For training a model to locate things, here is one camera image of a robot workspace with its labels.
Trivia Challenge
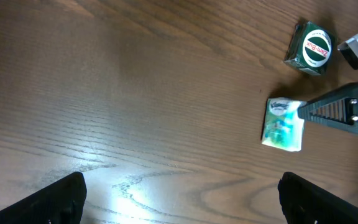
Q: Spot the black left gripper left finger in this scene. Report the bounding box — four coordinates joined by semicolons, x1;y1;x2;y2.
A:
0;172;87;224

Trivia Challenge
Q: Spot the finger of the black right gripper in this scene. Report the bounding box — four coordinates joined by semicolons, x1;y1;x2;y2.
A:
297;82;358;135

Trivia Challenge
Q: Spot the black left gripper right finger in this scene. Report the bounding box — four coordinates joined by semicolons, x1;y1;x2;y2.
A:
278;172;358;224

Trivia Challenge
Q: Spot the dark green round-logo box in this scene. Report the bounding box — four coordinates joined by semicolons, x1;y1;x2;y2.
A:
283;21;336;76

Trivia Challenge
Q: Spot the teal tissue pack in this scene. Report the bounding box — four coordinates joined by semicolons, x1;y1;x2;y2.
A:
262;97;306;152

